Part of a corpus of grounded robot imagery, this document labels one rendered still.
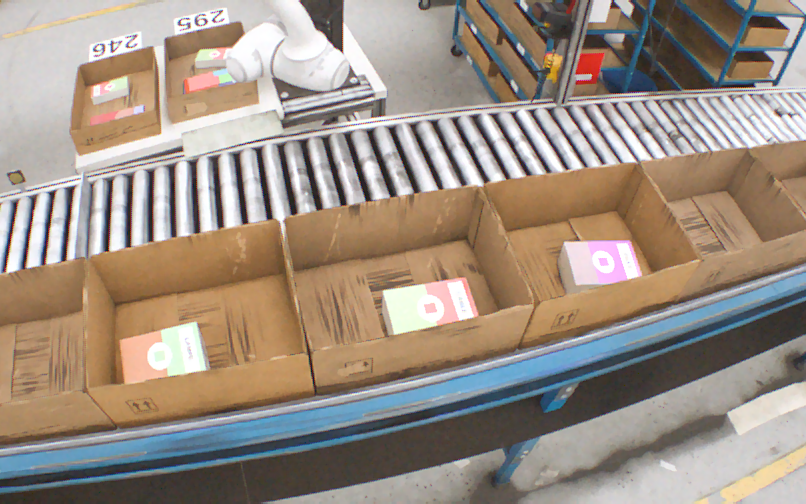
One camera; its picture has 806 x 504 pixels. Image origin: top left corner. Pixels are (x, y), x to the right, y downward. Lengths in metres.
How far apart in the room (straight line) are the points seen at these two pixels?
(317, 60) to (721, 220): 1.08
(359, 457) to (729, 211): 1.13
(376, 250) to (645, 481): 1.33
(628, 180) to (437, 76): 2.03
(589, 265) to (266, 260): 0.65
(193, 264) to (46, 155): 2.16
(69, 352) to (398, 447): 0.74
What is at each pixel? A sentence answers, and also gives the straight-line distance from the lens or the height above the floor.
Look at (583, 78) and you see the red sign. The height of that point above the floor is 0.82.
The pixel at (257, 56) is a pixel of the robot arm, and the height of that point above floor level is 1.14.
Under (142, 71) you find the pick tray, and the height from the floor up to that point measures 0.76.
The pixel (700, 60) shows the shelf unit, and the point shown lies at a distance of 3.11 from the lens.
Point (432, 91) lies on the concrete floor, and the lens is 3.21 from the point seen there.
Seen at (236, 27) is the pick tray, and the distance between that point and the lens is 2.19.
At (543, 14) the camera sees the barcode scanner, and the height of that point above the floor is 1.08.
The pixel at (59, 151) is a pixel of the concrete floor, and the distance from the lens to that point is 3.29.
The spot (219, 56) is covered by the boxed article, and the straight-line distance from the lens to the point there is 2.11.
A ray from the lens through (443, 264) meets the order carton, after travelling 1.30.
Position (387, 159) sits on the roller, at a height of 0.74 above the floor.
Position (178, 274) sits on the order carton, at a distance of 1.26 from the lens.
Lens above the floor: 1.91
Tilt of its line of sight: 52 degrees down
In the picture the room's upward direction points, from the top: 5 degrees clockwise
